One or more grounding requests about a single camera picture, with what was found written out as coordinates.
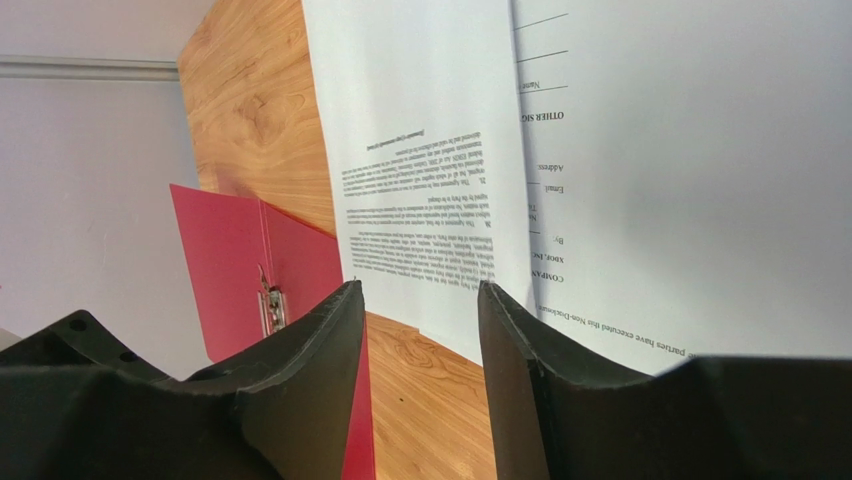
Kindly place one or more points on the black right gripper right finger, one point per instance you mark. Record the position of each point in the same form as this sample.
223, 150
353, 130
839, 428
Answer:
558, 410

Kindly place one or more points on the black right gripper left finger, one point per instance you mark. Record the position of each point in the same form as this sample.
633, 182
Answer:
76, 403

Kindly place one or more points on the metal folder clip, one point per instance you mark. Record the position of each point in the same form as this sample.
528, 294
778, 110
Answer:
272, 305

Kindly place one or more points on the red plastic folder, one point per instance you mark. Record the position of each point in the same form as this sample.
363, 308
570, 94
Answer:
253, 279

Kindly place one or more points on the white printed paper sheet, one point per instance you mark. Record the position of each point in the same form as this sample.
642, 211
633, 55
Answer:
420, 111

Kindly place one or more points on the left aluminium corner post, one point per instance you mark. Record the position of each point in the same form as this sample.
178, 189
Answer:
66, 68

